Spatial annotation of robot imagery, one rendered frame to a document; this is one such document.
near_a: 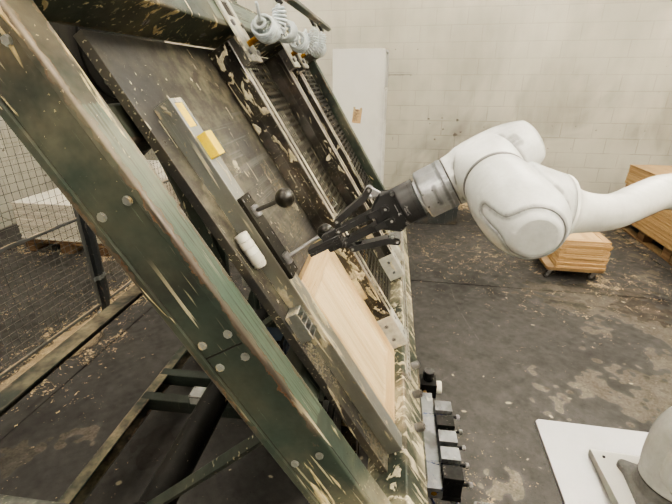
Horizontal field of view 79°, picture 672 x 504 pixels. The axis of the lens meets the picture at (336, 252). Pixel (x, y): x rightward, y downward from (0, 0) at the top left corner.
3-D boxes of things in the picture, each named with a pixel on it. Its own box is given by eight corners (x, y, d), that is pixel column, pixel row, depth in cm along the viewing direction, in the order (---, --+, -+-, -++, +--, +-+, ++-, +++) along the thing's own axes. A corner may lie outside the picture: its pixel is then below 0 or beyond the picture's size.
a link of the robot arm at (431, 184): (464, 211, 70) (431, 226, 71) (456, 197, 78) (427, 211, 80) (441, 164, 67) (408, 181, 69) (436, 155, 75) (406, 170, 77)
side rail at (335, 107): (383, 224, 275) (398, 216, 272) (298, 70, 245) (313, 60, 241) (384, 220, 282) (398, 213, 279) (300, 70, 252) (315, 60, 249)
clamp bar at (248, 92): (389, 354, 140) (455, 328, 132) (179, 13, 107) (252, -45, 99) (389, 337, 149) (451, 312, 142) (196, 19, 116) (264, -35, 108)
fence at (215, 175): (388, 454, 103) (402, 450, 102) (152, 109, 76) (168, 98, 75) (388, 438, 107) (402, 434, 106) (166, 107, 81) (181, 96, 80)
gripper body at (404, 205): (410, 181, 70) (363, 205, 72) (432, 222, 72) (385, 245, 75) (409, 172, 76) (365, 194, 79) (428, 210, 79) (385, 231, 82)
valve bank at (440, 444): (471, 546, 112) (483, 485, 103) (418, 539, 114) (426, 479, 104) (448, 410, 158) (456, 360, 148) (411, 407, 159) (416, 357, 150)
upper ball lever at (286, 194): (251, 224, 84) (290, 208, 75) (241, 209, 83) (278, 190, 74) (263, 215, 87) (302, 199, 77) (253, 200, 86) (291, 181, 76)
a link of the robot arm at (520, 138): (432, 146, 74) (447, 174, 63) (517, 101, 70) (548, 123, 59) (455, 193, 79) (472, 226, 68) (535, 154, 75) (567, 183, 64)
